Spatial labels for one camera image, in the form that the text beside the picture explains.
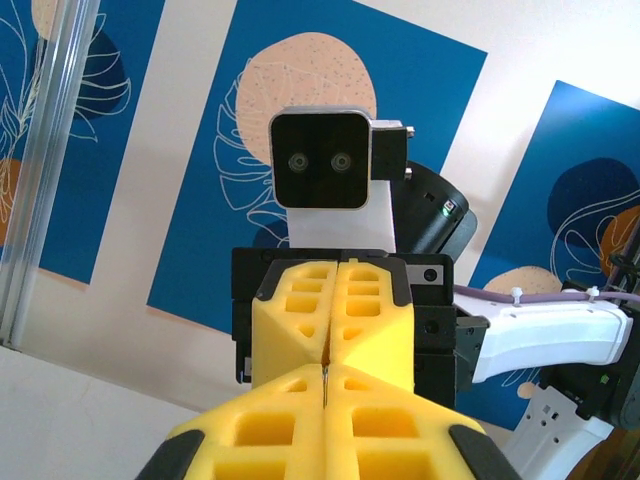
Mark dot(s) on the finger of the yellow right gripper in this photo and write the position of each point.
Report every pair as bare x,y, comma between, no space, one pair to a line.
375,330
285,340

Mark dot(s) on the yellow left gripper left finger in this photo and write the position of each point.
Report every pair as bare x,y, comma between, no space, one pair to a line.
260,435

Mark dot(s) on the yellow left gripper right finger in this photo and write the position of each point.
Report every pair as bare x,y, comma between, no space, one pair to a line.
390,435

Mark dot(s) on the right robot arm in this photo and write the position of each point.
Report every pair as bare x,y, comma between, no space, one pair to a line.
550,330

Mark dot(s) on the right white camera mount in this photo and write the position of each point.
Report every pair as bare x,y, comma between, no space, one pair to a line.
345,230

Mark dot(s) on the blue floral wall poster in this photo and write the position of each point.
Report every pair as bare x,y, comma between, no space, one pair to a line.
92,175
550,150
10,30
210,225

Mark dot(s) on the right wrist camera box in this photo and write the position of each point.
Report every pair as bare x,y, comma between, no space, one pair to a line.
320,160

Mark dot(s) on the aluminium frame post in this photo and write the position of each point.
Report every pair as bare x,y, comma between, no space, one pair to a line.
47,150

